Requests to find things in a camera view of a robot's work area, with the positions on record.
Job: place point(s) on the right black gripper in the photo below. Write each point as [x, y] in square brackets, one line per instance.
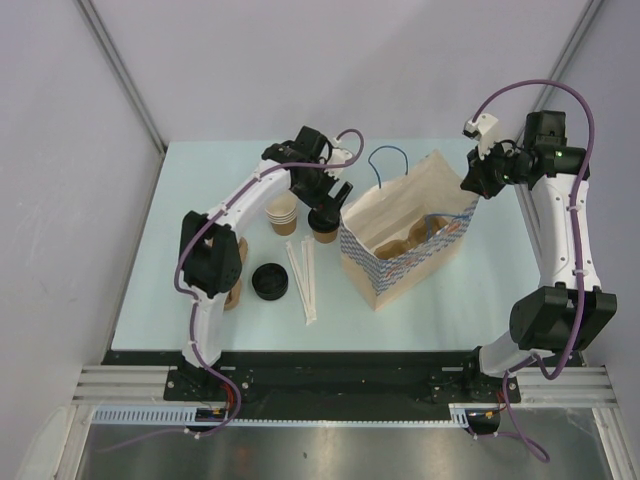
[478, 179]

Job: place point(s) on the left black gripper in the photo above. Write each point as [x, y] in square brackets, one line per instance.
[323, 200]

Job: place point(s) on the black cup lid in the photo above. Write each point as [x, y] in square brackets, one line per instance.
[321, 224]

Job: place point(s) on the brown paper coffee cup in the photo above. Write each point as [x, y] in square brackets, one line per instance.
[325, 237]

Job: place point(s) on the checkered paper takeout bag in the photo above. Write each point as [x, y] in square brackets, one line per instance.
[430, 190]

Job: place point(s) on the stack of paper cups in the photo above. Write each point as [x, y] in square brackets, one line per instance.
[282, 214]

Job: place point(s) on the single brown cup carrier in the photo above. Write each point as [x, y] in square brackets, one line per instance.
[418, 234]

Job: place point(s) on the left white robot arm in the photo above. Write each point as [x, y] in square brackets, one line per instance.
[209, 263]

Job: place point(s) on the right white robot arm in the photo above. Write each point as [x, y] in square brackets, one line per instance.
[569, 308]

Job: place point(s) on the wrapped straw right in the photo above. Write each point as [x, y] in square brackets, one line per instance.
[311, 267]

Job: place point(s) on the wrapped straw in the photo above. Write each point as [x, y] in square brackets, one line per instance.
[306, 272]
[311, 267]
[304, 275]

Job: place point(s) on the wrapped straw left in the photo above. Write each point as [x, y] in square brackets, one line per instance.
[304, 275]

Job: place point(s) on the wrapped straw middle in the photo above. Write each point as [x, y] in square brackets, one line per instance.
[306, 272]

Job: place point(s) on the stack of black lids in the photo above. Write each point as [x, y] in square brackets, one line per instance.
[270, 281]

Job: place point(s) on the brown cardboard cup carrier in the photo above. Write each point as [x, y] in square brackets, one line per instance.
[233, 297]

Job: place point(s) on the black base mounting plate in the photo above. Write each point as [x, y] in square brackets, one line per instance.
[323, 381]

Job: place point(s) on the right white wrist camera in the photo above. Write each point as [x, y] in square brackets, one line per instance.
[485, 130]

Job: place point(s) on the white cable duct rail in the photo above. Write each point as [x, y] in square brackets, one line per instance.
[202, 419]

